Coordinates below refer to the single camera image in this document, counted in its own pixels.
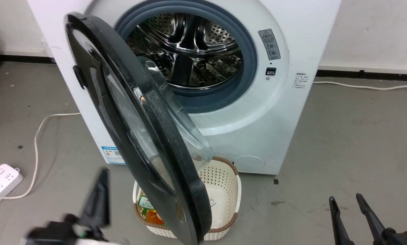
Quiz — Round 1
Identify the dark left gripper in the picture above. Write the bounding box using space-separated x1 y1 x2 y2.
25 168 119 245

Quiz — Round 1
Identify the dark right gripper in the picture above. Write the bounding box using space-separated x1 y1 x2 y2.
329 193 407 245

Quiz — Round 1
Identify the black round washing machine door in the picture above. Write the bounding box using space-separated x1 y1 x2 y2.
64 12 213 245

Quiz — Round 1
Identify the white power cable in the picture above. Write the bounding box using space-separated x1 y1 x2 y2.
0 112 82 200
313 81 407 91

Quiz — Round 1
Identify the white front-load washing machine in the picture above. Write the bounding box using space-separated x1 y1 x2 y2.
26 0 342 176

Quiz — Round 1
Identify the steel washing machine drum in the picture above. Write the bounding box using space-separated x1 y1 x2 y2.
127 13 244 89

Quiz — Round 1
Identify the grey warning sticker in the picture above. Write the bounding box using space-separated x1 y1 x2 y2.
258 29 281 61

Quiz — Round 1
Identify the green orange snack packet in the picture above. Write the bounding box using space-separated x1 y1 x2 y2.
137 192 165 225

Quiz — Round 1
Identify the white power strip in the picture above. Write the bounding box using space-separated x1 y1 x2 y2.
0 164 23 215

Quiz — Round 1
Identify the blue energy label sticker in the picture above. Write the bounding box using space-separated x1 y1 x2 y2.
101 146 125 165

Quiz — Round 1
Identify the white perforated laundry basket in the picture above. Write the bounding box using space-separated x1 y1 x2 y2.
132 157 242 241

